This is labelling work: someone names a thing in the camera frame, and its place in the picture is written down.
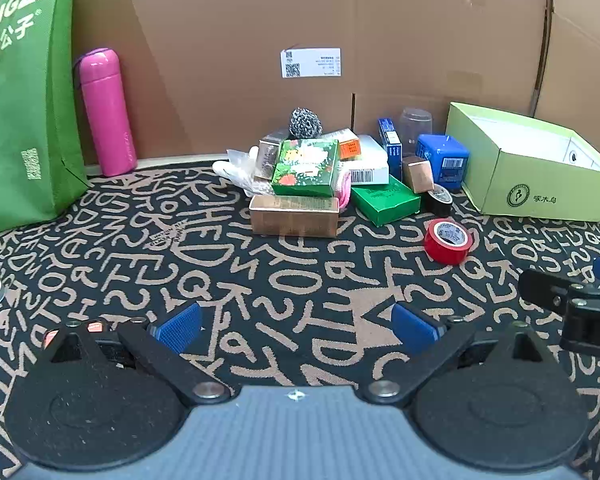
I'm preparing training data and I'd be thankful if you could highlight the white shipping label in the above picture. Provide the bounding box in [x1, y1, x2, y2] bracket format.
[280, 48, 342, 79]

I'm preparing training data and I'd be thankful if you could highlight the slim blue box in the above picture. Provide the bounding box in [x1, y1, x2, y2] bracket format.
[377, 118, 404, 181]

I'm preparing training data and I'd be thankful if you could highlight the white barcode box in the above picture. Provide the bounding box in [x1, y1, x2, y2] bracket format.
[347, 135, 391, 185]

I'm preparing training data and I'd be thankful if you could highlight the pink cloth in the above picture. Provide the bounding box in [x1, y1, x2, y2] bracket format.
[330, 169, 354, 209]

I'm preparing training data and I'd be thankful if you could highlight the long rose gold box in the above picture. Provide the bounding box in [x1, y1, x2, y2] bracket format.
[249, 195, 340, 239]

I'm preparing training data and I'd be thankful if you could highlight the pink thermos bottle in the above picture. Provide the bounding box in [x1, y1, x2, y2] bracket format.
[76, 48, 139, 178]

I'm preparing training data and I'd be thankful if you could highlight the red tape roll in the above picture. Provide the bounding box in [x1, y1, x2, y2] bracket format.
[424, 218, 475, 266]

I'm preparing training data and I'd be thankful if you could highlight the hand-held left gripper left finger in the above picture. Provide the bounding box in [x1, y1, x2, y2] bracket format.
[42, 302, 232, 404]

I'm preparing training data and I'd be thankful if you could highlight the silver grey box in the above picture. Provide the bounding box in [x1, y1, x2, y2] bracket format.
[254, 136, 289, 181]

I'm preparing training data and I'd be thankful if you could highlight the brown cardboard backdrop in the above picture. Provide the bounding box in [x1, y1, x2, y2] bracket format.
[62, 0, 600, 177]

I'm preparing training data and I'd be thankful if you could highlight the flat green box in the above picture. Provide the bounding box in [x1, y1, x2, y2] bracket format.
[351, 176, 422, 228]

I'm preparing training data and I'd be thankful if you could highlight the green floral box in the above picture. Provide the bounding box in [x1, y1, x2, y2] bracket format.
[271, 138, 341, 199]

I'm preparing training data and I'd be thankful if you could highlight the blue cube box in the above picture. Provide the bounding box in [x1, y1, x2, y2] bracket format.
[416, 133, 471, 191]

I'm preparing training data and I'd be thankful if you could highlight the green tote bag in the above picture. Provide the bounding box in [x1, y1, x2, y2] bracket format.
[0, 0, 92, 239]

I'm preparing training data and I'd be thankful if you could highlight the white box with orange label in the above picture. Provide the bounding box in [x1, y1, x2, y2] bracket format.
[325, 129, 364, 162]

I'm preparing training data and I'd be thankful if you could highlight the clear plastic cup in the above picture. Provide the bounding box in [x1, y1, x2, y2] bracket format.
[399, 107, 434, 149]

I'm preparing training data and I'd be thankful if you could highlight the steel wool scrubber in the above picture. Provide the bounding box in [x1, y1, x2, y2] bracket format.
[288, 107, 324, 139]

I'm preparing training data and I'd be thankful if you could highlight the clear plastic wrapper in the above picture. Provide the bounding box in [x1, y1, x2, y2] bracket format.
[226, 146, 273, 197]

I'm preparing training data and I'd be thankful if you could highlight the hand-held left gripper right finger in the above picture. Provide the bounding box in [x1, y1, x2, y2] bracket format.
[360, 302, 556, 406]

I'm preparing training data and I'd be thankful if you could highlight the black letter-print mat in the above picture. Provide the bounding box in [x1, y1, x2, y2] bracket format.
[0, 157, 600, 480]

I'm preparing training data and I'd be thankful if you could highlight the light green box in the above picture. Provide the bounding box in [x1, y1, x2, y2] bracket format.
[445, 102, 600, 223]

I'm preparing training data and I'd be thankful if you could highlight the black tape roll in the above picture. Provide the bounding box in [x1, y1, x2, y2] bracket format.
[424, 183, 454, 220]

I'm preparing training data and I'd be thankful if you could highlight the small copper box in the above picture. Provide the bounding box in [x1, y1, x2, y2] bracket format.
[401, 155, 436, 195]

